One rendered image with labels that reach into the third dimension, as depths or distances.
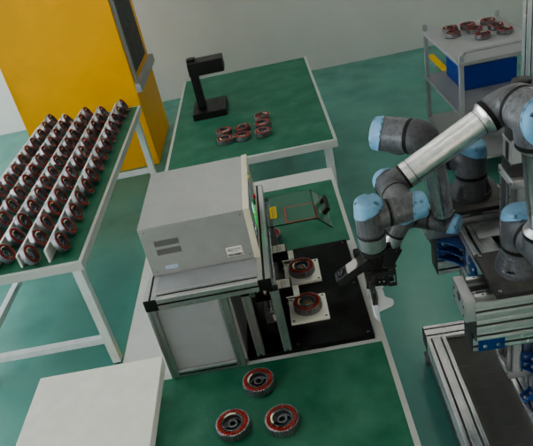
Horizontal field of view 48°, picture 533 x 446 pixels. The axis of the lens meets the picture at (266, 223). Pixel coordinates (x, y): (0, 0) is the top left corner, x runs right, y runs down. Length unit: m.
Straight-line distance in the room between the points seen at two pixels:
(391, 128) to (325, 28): 5.47
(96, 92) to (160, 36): 1.89
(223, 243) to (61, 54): 3.85
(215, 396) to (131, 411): 0.64
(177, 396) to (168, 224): 0.62
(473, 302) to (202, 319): 0.90
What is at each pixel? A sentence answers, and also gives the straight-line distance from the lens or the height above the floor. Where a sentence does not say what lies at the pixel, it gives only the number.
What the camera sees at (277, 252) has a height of 0.92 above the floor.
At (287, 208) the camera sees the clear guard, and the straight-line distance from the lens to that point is 2.47.
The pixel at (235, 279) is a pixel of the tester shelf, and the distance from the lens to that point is 2.04.
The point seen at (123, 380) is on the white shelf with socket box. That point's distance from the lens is 1.68.
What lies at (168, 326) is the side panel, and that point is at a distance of 2.16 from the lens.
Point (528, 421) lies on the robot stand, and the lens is 2.72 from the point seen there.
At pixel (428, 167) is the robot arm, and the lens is 1.70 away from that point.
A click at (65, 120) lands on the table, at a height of 0.82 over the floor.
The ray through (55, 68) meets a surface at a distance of 5.75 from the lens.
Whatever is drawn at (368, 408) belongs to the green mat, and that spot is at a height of 0.75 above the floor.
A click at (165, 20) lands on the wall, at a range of 7.36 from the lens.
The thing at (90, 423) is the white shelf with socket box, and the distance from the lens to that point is 1.62.
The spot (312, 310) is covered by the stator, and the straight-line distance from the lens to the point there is 2.32.
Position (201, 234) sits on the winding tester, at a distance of 2.07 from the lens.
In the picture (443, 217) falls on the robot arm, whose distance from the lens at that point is 2.19.
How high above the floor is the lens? 2.30
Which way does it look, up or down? 31 degrees down
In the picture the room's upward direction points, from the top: 13 degrees counter-clockwise
